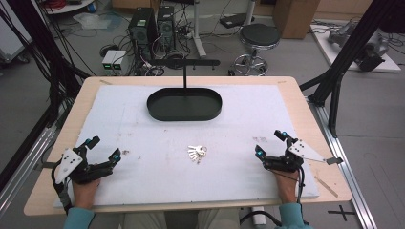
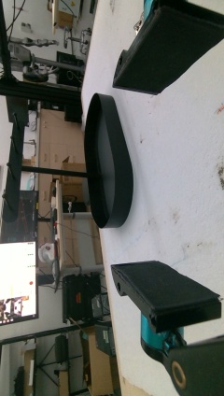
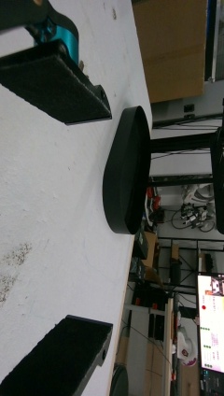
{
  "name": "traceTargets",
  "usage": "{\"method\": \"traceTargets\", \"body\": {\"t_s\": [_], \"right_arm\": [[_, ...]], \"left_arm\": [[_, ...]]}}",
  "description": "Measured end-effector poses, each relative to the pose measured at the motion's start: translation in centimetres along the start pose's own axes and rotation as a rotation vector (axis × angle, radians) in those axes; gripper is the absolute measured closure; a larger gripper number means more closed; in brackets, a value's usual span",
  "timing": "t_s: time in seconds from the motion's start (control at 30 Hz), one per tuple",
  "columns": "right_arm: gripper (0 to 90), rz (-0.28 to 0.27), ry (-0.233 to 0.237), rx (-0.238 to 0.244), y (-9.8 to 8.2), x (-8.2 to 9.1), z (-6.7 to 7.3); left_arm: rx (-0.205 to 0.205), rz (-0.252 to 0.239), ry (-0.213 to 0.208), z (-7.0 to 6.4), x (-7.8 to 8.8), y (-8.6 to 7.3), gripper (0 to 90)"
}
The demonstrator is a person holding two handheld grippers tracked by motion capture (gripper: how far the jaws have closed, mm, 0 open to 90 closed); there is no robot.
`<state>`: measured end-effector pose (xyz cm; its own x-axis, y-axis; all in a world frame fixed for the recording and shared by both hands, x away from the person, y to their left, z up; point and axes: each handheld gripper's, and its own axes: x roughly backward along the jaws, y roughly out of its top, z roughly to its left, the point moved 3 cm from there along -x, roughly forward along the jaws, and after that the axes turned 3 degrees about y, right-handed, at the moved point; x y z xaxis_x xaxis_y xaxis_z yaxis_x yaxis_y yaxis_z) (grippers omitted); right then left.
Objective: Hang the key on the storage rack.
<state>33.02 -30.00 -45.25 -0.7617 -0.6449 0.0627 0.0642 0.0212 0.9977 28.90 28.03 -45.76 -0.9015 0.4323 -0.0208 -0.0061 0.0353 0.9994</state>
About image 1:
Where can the wooden table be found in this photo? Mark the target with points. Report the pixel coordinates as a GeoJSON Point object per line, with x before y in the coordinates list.
{"type": "Point", "coordinates": [305, 105]}

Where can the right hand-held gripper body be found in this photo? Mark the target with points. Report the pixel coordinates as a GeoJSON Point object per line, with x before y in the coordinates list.
{"type": "Point", "coordinates": [302, 149]}

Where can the white cylinder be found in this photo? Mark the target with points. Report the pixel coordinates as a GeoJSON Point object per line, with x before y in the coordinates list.
{"type": "Point", "coordinates": [259, 216]}

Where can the cardboard box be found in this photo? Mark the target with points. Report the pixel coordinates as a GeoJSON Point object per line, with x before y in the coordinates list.
{"type": "Point", "coordinates": [296, 17]}

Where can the white foam board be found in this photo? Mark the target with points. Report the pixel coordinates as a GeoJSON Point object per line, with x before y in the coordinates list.
{"type": "Point", "coordinates": [159, 181]}

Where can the clear plastic sheet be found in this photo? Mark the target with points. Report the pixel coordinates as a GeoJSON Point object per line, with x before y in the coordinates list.
{"type": "Point", "coordinates": [92, 20]}

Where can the thin wooden stick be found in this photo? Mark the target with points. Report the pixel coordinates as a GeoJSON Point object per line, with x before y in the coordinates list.
{"type": "Point", "coordinates": [326, 186]}

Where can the white power supply box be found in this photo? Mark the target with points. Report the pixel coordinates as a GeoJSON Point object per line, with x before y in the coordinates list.
{"type": "Point", "coordinates": [121, 62]}
{"type": "Point", "coordinates": [108, 60]}

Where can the aluminium rail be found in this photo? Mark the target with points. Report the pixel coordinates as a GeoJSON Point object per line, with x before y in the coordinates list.
{"type": "Point", "coordinates": [28, 159]}
{"type": "Point", "coordinates": [344, 165]}

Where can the grey robot device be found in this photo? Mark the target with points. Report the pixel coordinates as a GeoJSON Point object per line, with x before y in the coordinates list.
{"type": "Point", "coordinates": [372, 47]}

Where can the black computer tower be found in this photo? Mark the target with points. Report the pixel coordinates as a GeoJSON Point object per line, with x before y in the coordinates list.
{"type": "Point", "coordinates": [165, 27]}
{"type": "Point", "coordinates": [141, 28]}

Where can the black key rack with tray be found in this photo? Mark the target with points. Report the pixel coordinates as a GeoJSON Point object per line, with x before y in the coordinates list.
{"type": "Point", "coordinates": [184, 108]}

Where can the person's left hand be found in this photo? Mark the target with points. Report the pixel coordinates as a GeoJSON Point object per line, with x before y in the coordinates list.
{"type": "Point", "coordinates": [84, 192]}

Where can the small black clip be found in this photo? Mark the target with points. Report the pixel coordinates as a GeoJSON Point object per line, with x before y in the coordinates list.
{"type": "Point", "coordinates": [334, 160]}

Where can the white desk leg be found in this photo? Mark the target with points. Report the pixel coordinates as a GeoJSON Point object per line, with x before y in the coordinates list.
{"type": "Point", "coordinates": [197, 31]}

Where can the round white table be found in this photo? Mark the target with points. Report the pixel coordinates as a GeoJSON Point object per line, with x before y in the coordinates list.
{"type": "Point", "coordinates": [70, 6]}

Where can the black round stool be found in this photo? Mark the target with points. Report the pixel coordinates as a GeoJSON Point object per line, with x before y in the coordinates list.
{"type": "Point", "coordinates": [259, 35]}

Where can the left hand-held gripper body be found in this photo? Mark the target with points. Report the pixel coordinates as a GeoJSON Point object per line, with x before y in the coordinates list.
{"type": "Point", "coordinates": [68, 163]}

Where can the silver bunch of keys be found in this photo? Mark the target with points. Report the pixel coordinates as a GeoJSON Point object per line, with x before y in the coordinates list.
{"type": "Point", "coordinates": [197, 153]}

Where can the flat black box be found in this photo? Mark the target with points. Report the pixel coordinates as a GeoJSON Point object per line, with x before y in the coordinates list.
{"type": "Point", "coordinates": [234, 20]}

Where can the person's right hand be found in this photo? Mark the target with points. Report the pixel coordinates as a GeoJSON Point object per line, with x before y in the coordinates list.
{"type": "Point", "coordinates": [286, 187]}

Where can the white floor platform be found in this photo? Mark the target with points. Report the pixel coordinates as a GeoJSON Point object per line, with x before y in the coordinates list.
{"type": "Point", "coordinates": [324, 47]}

